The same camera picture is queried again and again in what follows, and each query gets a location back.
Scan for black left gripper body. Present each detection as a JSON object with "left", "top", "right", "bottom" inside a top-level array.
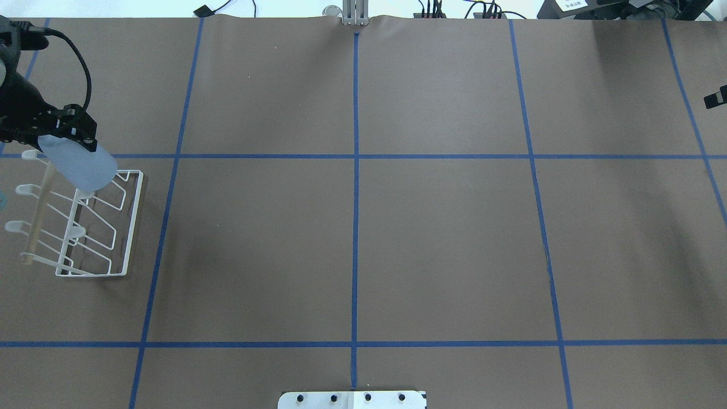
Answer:
[{"left": 1, "top": 73, "right": 98, "bottom": 152}]

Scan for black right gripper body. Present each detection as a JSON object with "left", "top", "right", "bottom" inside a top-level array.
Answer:
[{"left": 704, "top": 85, "right": 727, "bottom": 110}]

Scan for light blue plastic cup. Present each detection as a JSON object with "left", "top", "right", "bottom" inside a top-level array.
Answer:
[{"left": 38, "top": 135, "right": 119, "bottom": 192}]

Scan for black laptop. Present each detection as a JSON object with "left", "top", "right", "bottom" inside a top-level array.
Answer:
[{"left": 536, "top": 1, "right": 712, "bottom": 21}]

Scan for small black puck device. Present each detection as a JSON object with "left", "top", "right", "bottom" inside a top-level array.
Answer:
[{"left": 193, "top": 5, "right": 216, "bottom": 18}]

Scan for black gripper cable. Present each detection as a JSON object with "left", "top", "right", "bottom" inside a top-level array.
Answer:
[{"left": 11, "top": 20, "right": 93, "bottom": 111}]

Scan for white wire cup holder rack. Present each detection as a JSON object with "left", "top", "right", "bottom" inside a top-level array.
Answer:
[{"left": 4, "top": 149, "right": 146, "bottom": 278}]

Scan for aluminium frame post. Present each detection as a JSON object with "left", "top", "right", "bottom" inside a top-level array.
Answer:
[{"left": 341, "top": 0, "right": 370, "bottom": 26}]

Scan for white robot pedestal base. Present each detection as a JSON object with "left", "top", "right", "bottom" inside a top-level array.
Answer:
[{"left": 277, "top": 390, "right": 428, "bottom": 408}]

